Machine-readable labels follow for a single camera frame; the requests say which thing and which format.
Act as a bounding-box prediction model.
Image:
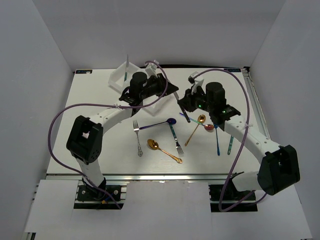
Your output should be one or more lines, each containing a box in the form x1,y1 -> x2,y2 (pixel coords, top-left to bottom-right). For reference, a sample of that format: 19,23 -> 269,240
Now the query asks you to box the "aluminium table frame rail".
241,66 -> 283,180

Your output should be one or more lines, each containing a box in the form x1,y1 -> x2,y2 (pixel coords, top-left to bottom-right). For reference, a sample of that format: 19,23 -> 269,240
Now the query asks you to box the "left blue corner label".
75,69 -> 93,74

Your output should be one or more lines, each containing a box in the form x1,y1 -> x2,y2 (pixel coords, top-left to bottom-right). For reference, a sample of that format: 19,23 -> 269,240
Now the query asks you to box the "dark handled steak knife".
173,92 -> 191,123

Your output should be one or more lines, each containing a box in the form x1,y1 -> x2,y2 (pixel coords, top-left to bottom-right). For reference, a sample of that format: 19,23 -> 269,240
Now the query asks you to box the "right blue corner label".
224,68 -> 242,73

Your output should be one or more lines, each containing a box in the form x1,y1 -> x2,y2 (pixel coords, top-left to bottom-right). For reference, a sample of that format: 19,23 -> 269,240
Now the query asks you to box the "purple blue iridescent spoon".
139,118 -> 177,130

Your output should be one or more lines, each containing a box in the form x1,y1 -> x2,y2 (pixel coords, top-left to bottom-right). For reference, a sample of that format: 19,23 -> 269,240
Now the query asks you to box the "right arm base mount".
208,175 -> 258,213

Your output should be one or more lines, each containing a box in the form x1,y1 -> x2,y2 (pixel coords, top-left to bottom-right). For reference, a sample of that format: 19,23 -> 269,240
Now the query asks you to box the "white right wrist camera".
188,71 -> 205,95

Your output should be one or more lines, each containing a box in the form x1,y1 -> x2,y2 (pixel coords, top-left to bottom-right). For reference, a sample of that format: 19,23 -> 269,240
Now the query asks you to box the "teal handled silver spoon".
227,135 -> 234,155

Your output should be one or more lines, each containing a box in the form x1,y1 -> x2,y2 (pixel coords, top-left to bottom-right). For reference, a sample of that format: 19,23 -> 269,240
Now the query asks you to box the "white three-compartment plastic tray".
108,62 -> 164,117

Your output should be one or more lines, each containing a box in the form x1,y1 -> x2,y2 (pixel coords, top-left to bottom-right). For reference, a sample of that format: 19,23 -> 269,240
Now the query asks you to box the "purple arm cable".
47,59 -> 169,210
187,68 -> 269,213

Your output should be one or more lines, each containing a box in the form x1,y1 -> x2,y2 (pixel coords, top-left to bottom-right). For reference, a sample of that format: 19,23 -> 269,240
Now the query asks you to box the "blue corner label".
75,69 -> 93,74
224,68 -> 242,73

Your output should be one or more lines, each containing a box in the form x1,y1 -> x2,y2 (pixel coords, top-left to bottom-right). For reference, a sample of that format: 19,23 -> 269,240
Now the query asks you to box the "teal handled table knife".
124,54 -> 129,82

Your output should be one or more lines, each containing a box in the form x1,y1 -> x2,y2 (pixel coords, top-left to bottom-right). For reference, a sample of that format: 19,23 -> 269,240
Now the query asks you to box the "rainbow iridescent spoon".
188,117 -> 215,131

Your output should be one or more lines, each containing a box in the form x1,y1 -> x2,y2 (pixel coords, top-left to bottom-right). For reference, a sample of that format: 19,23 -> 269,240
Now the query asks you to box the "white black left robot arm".
66,71 -> 179,200

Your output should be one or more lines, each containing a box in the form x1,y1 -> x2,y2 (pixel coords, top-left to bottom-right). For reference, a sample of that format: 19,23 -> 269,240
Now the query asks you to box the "blue iridescent fork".
214,124 -> 221,156

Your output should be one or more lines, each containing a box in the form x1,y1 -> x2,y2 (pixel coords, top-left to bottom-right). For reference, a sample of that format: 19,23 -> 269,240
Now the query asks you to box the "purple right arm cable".
187,68 -> 269,213

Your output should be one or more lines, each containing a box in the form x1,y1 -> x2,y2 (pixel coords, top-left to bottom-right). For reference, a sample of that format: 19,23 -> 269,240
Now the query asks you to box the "ornate silver fork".
132,120 -> 143,157

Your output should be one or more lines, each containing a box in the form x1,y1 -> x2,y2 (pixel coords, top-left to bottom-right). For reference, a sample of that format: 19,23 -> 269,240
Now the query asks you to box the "ornate gold spoon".
147,139 -> 183,164

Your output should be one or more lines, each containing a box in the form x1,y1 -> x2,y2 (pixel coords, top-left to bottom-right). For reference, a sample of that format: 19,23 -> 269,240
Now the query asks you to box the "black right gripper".
177,85 -> 213,113

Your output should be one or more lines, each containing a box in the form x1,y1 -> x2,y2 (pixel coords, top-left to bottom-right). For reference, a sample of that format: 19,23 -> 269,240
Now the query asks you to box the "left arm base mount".
73,182 -> 127,210

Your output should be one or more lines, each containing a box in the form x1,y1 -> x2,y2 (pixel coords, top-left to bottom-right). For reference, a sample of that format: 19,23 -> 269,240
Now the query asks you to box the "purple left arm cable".
47,59 -> 169,210

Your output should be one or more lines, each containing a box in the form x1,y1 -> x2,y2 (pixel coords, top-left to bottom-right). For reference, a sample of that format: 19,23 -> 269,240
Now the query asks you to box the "teal handled silver fork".
169,124 -> 184,157

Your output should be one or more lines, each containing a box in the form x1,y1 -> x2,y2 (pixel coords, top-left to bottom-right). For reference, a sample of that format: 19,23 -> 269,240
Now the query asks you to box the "slim gold spoon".
184,114 -> 206,147

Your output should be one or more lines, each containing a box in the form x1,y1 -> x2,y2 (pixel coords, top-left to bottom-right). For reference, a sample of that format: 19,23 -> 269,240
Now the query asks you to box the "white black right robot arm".
178,82 -> 301,200

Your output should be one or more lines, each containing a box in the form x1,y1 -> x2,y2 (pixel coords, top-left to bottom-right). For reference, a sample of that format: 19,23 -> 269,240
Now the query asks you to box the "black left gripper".
139,73 -> 179,100

